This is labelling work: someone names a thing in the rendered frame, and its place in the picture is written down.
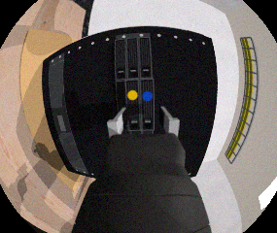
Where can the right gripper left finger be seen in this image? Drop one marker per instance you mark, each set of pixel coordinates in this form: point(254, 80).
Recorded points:
point(116, 126)

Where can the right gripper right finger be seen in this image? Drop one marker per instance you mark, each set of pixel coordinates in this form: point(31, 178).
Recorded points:
point(168, 122)

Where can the black open rack frame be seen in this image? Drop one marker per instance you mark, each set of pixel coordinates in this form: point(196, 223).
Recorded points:
point(79, 89)

